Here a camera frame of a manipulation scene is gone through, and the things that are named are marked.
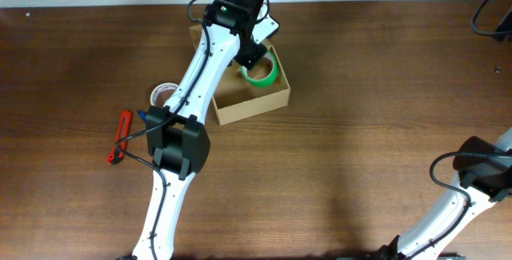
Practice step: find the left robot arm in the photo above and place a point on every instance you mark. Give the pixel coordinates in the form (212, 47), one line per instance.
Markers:
(177, 141)

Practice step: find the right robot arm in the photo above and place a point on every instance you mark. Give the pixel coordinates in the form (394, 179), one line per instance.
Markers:
(482, 178)

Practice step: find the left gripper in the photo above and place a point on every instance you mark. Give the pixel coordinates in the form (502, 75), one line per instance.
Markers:
(252, 58)

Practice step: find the beige masking tape roll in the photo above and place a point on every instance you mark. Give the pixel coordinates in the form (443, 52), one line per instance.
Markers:
(161, 93)

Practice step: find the blue ballpoint pen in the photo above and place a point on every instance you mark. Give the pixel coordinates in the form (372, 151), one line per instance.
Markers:
(142, 114)

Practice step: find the brown cardboard box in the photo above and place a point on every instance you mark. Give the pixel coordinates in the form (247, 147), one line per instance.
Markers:
(236, 99)

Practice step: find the green tape roll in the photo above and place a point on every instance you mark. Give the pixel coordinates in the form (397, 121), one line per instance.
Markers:
(267, 80)

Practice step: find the orange utility knife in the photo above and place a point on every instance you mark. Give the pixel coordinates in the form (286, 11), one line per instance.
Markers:
(124, 125)

